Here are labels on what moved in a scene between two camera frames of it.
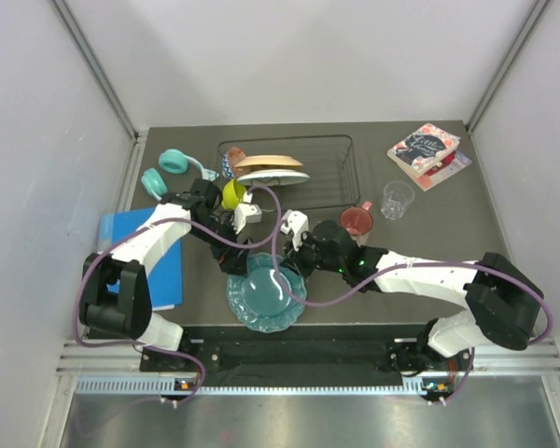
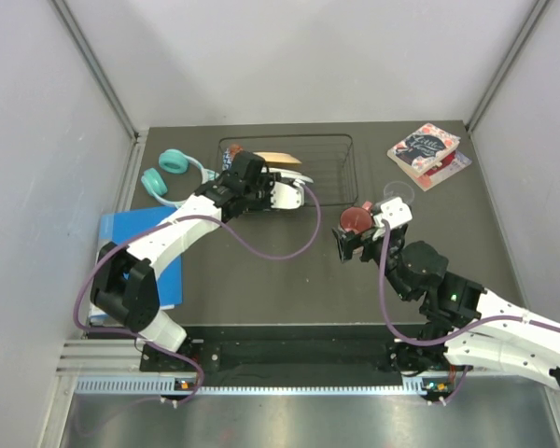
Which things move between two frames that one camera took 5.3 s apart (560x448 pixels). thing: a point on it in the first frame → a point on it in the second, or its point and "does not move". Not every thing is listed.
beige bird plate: [269, 161] does not move
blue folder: [164, 272] does not move
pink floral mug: [357, 221] does not move
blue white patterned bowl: [226, 167] does not move
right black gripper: [295, 259] → [346, 246]
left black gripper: [233, 259] → [265, 178]
